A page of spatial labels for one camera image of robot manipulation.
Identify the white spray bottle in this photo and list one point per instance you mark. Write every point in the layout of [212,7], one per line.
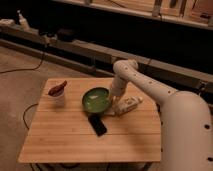
[23,21]

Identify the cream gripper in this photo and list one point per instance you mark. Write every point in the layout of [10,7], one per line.
[115,102]

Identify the white cup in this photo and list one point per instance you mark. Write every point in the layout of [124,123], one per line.
[58,99]

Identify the wooden table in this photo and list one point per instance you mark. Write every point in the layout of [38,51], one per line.
[64,135]

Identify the brown object in cup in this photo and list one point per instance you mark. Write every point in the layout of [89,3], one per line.
[57,88]

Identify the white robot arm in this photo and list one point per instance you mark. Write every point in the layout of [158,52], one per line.
[187,126]

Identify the green ceramic bowl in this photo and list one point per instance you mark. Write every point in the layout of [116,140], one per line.
[96,100]

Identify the black round device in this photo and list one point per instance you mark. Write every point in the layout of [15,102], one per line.
[66,35]

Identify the white printed package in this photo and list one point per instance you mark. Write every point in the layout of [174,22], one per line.
[127,105]

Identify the black smartphone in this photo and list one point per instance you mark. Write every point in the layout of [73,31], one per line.
[97,125]

